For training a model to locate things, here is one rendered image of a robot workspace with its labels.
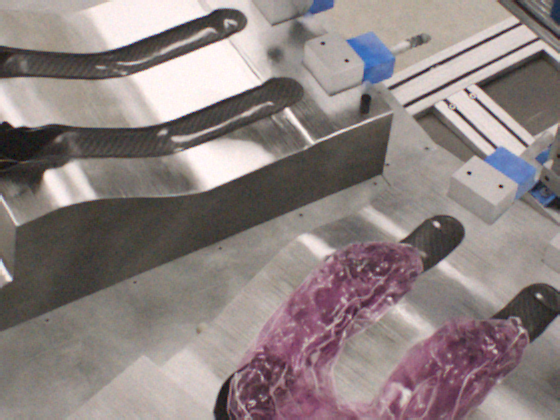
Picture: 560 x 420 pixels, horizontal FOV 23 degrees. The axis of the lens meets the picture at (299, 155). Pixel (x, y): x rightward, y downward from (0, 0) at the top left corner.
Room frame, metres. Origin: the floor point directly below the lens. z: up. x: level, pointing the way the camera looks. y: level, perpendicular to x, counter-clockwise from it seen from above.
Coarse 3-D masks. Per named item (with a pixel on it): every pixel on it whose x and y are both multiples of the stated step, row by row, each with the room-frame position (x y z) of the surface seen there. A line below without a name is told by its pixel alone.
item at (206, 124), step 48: (0, 48) 0.86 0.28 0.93; (144, 48) 0.93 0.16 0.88; (192, 48) 0.94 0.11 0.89; (240, 96) 0.88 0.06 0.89; (288, 96) 0.89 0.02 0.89; (0, 144) 0.75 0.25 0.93; (48, 144) 0.77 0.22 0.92; (96, 144) 0.78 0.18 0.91; (144, 144) 0.81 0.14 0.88; (192, 144) 0.81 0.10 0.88
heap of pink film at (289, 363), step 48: (384, 240) 0.73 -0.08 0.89; (336, 288) 0.64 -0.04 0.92; (384, 288) 0.66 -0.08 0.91; (288, 336) 0.60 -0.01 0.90; (336, 336) 0.61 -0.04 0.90; (432, 336) 0.61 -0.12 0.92; (480, 336) 0.62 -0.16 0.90; (240, 384) 0.56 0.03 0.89; (288, 384) 0.57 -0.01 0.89; (384, 384) 0.57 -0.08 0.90; (432, 384) 0.57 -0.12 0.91; (480, 384) 0.58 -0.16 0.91
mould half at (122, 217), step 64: (128, 0) 1.00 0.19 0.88; (192, 0) 1.00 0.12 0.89; (192, 64) 0.92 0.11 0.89; (256, 64) 0.92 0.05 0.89; (256, 128) 0.84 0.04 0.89; (320, 128) 0.85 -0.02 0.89; (384, 128) 0.87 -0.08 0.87; (0, 192) 0.70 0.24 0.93; (64, 192) 0.70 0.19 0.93; (128, 192) 0.73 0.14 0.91; (192, 192) 0.76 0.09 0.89; (256, 192) 0.79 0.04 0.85; (320, 192) 0.84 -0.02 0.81; (0, 256) 0.68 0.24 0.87; (64, 256) 0.68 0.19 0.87; (128, 256) 0.72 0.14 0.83; (0, 320) 0.65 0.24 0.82
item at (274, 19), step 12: (252, 0) 1.01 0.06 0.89; (264, 0) 0.99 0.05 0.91; (276, 0) 0.98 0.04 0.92; (288, 0) 0.99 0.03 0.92; (324, 0) 1.02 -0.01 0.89; (264, 12) 0.99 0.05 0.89; (276, 12) 0.98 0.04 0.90; (288, 12) 0.99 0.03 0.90; (312, 12) 1.01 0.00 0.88; (276, 24) 0.98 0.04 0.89
